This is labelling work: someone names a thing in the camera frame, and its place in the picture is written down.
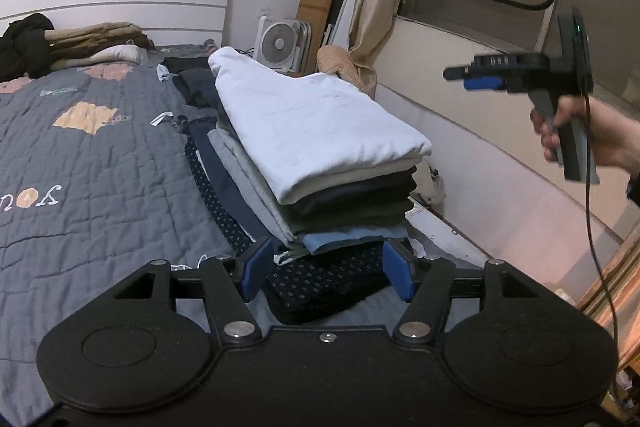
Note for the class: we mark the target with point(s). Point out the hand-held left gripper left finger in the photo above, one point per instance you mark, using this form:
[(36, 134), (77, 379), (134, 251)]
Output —
[(255, 267)]

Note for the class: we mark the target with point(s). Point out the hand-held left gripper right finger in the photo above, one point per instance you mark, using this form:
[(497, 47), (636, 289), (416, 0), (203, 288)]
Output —
[(397, 269)]

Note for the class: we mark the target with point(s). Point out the stack of folded clothes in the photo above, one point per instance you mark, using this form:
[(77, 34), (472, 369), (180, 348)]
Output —
[(350, 212)]

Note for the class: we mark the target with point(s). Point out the white headboard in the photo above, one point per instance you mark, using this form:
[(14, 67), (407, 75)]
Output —
[(150, 2)]

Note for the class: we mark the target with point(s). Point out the navy dotted garment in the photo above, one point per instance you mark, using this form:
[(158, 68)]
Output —
[(320, 282)]

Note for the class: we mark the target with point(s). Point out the white box fan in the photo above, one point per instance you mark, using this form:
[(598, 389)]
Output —
[(277, 44)]

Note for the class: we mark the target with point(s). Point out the white pillow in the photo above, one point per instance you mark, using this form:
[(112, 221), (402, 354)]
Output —
[(120, 53)]

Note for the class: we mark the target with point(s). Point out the black puffer jacket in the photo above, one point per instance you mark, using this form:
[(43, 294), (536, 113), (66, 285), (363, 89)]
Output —
[(25, 52)]

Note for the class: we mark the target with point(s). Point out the beige folded blanket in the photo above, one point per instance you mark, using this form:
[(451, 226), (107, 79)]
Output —
[(95, 37)]

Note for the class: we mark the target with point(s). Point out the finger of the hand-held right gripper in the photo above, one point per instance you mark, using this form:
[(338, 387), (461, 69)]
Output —
[(482, 84), (457, 73)]

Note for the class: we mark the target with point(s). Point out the grey printed quilt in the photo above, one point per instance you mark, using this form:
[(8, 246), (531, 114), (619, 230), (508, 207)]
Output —
[(100, 207)]

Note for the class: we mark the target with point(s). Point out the person's right hand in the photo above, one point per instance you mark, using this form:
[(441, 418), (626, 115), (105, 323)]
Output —
[(605, 137)]

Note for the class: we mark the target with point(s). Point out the white sweatshirt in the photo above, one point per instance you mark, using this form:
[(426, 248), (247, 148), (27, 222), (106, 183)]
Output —
[(300, 122)]

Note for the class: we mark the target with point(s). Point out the person's right forearm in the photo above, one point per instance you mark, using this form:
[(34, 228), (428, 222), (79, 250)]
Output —
[(634, 142)]

